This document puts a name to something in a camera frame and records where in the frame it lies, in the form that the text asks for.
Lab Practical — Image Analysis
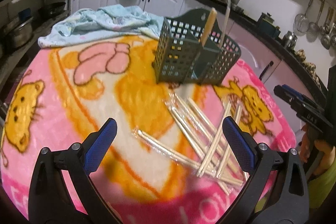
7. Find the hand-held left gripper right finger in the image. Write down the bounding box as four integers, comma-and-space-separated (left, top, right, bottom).
222, 116, 311, 224

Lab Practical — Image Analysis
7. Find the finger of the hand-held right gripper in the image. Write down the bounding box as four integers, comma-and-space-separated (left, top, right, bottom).
281, 84, 326, 116
274, 85, 334, 130

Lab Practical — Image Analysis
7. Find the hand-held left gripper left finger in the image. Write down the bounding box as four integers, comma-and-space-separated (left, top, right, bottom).
28, 118, 124, 224

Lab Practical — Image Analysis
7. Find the bunch of chopsticks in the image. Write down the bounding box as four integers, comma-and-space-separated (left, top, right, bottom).
136, 94, 250, 194

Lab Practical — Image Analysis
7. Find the green perforated utensil holder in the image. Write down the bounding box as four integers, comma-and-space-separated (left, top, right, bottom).
152, 9, 241, 85

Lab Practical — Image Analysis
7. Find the long chopstick pair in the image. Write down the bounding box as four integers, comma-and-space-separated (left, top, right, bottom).
219, 0, 232, 47

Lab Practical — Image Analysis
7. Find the wooden stick utensil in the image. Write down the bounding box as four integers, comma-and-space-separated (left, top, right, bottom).
199, 7, 218, 46

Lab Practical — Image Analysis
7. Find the person's right hand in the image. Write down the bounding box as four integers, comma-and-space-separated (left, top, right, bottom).
299, 126, 336, 176

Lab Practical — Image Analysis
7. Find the pile of ginger roots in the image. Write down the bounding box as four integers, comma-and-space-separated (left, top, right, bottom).
294, 49, 322, 85

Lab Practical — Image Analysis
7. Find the pink cartoon printed blanket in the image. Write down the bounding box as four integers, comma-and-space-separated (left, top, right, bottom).
0, 32, 297, 224

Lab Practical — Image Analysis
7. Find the steel kettle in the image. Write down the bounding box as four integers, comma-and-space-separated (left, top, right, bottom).
282, 31, 298, 48

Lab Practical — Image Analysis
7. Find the row of hanging steel ladles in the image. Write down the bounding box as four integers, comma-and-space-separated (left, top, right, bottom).
308, 0, 336, 51

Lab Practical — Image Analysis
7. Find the black kitchen countertop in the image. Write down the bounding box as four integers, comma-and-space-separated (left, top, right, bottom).
71, 0, 328, 98

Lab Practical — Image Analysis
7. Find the light blue printed cloth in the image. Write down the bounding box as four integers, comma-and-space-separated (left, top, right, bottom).
38, 4, 168, 49

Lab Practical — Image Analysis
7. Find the large steel pot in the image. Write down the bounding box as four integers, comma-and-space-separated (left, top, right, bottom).
3, 17, 34, 47

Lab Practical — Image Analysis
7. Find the black wok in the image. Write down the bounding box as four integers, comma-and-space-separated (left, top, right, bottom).
39, 1, 67, 18

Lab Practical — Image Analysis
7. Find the small blue bowl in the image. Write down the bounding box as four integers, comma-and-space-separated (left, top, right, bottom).
18, 9, 32, 20

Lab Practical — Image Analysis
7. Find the hanging wire strainer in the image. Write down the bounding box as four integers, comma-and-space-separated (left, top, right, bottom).
294, 0, 314, 35

